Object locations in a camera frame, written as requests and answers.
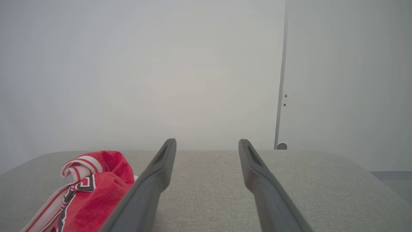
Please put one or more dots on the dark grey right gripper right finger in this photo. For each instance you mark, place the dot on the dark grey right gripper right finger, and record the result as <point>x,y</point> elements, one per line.
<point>270,199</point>

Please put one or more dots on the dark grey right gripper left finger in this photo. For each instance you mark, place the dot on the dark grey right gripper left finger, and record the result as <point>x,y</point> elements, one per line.
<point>145,196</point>

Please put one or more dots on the red jersey with white sleeves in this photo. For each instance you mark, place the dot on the red jersey with white sleeves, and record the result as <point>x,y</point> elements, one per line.
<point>103,196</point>

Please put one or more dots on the round metal door stop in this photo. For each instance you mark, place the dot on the round metal door stop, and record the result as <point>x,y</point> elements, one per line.
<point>282,146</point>

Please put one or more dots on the white door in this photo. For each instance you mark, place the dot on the white door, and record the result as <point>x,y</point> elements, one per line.
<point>347,80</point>

